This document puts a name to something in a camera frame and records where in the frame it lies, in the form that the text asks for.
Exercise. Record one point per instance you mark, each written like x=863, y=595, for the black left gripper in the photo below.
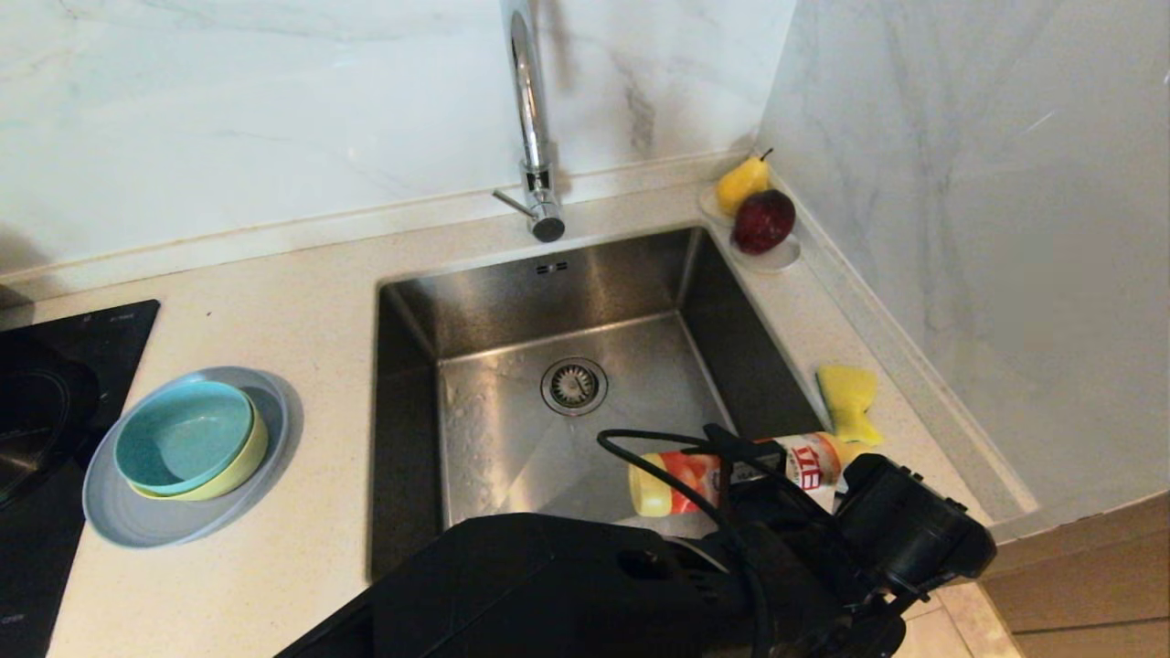
x=914, y=535

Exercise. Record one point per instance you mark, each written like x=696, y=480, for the orange dish soap bottle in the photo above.
x=676, y=480

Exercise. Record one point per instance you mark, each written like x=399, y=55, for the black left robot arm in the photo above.
x=548, y=594

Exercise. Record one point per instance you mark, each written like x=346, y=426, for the yellow sponge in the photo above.
x=845, y=388

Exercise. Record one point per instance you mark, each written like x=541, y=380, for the metal sink drain strainer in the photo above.
x=574, y=387

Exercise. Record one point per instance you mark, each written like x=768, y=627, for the stainless steel sink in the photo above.
x=494, y=439

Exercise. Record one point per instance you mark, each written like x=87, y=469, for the chrome faucet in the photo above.
x=533, y=110

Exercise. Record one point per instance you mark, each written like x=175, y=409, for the small white fruit dish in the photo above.
x=777, y=261

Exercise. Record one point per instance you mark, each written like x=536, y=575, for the dark red apple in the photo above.
x=763, y=224

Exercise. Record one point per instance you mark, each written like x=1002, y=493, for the yellow pear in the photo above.
x=739, y=187

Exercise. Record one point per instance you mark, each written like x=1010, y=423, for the light wooden cabinet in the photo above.
x=1097, y=585

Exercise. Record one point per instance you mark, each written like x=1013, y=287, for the yellow-green bowl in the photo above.
x=249, y=461

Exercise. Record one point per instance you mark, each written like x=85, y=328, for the teal bowl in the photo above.
x=183, y=439

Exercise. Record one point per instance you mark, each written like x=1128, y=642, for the gray plate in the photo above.
x=164, y=521

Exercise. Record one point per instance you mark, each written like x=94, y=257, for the black induction cooktop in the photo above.
x=110, y=338

